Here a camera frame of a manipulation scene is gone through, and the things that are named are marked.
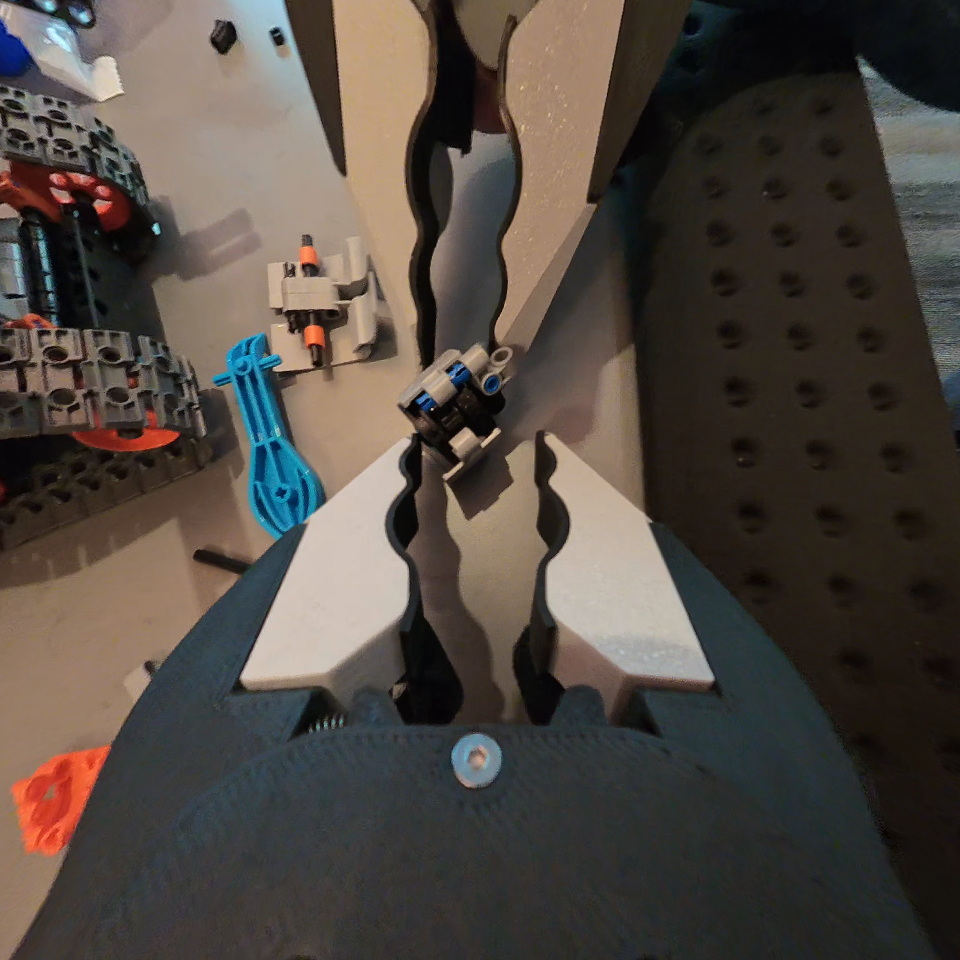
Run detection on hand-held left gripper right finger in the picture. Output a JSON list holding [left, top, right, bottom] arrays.
[[512, 432, 717, 725]]

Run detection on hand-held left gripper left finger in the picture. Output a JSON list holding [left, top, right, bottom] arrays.
[[238, 437, 464, 725]]

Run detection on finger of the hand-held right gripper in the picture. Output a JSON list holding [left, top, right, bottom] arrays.
[[332, 0, 439, 370], [489, 0, 629, 351]]

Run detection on black toy wheel assembly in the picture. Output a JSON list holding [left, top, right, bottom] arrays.
[[397, 343, 517, 470]]

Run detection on person's right forearm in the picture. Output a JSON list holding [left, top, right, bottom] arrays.
[[697, 0, 960, 114]]

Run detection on blue brick separator tool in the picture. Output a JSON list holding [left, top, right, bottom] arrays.
[[212, 333, 327, 540]]

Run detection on black perforated board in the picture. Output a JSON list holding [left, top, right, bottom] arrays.
[[596, 0, 960, 960]]

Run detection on clear plastic bags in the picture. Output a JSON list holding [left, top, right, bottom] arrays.
[[0, 0, 125, 102]]

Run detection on orange plastic panel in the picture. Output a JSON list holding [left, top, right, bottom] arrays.
[[11, 746, 112, 856]]

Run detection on tracked toy robot vehicle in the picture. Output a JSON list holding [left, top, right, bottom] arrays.
[[0, 0, 215, 552]]

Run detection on grey bracket with orange bushes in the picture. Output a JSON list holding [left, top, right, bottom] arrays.
[[267, 234, 395, 374]]

